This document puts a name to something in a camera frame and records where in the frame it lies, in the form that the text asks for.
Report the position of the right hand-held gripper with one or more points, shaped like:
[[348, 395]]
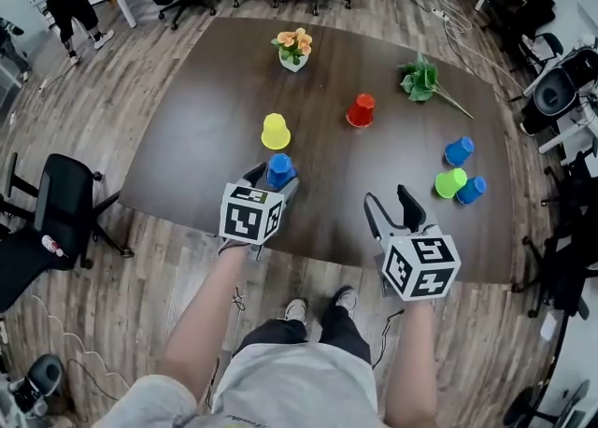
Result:
[[417, 261]]

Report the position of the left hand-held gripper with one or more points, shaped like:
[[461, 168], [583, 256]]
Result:
[[252, 218]]

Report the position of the blue plastic cup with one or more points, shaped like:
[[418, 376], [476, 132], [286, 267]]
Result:
[[472, 190], [280, 171], [459, 151]]

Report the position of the yellow plastic cup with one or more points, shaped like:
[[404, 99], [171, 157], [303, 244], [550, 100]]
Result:
[[275, 132]]

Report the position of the green plastic cup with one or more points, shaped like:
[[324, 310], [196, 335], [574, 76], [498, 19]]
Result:
[[450, 182]]

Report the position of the red plastic cup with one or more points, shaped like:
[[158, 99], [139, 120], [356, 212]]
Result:
[[361, 111]]

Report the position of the person's left forearm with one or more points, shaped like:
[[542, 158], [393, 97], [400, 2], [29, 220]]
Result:
[[205, 323]]

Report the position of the person's right forearm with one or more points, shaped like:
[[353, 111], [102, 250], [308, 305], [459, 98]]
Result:
[[411, 365]]

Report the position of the person's right shoe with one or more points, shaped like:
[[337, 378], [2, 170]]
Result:
[[346, 298]]

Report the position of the person's shoe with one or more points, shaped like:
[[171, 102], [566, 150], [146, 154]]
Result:
[[346, 298], [296, 309]]

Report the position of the orange flowers in white pot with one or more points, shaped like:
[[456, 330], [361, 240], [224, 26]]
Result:
[[293, 50]]

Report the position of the person's black trousers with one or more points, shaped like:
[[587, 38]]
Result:
[[336, 330]]

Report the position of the person's left shoe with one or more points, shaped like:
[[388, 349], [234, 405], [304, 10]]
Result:
[[296, 309]]

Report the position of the green leafy artificial sprig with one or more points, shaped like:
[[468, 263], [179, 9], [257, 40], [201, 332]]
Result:
[[420, 80]]

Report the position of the black and white office chair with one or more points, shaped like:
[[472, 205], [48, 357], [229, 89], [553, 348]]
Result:
[[553, 94]]

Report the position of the person's grey shirt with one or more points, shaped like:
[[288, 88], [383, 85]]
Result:
[[294, 389]]

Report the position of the white power strip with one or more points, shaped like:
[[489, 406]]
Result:
[[439, 13]]

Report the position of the red and white bottle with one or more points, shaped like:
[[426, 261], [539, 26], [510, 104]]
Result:
[[51, 245]]

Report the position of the black and grey floor device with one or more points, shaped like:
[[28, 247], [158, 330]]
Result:
[[35, 386]]

